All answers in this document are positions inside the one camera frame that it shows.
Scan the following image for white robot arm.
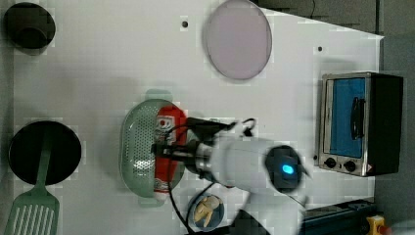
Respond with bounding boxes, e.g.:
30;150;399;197
152;134;307;235

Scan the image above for blue bowl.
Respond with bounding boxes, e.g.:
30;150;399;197
188;193;224;232

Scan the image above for felt banana pieces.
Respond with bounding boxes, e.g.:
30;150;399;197
193;196;222;227

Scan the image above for small black cup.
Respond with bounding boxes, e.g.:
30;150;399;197
3;2;57;49

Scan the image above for dark blue crate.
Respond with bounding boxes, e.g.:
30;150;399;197
299;200;378;235

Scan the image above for black camera cable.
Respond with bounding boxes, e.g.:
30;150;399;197
153;117;257;235

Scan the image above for black cylindrical container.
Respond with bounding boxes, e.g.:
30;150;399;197
8;120;82;186

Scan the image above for yellow red stop button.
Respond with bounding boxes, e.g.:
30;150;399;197
366;215;392;235

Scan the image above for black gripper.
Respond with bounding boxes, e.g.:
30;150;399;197
152;141;212;173

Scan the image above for round grey plate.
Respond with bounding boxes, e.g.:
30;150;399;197
206;0;272;80

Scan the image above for black toaster oven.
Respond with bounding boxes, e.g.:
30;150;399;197
318;71;403;177

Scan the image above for green slotted spatula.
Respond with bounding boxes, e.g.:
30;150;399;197
4;129;60;235

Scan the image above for red felt ketchup bottle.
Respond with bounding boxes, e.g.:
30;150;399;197
154;106;187;203

